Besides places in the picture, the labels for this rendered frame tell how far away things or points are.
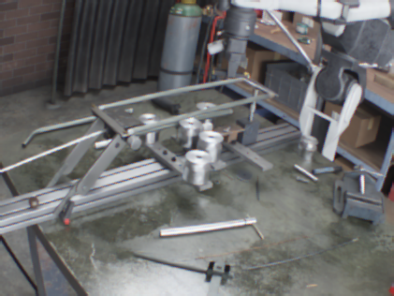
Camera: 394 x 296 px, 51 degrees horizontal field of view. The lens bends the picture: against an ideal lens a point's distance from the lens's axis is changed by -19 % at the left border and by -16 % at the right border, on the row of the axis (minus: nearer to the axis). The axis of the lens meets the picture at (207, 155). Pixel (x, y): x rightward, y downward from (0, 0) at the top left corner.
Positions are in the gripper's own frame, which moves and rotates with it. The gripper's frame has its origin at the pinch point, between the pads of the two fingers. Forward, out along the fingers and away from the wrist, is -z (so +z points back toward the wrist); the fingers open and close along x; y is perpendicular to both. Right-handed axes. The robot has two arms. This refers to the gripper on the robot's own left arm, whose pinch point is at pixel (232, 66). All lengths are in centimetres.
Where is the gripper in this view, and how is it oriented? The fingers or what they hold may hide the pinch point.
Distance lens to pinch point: 135.8
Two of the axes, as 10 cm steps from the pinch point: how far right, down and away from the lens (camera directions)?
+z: 1.5, -8.7, -4.8
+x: 0.2, -4.8, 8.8
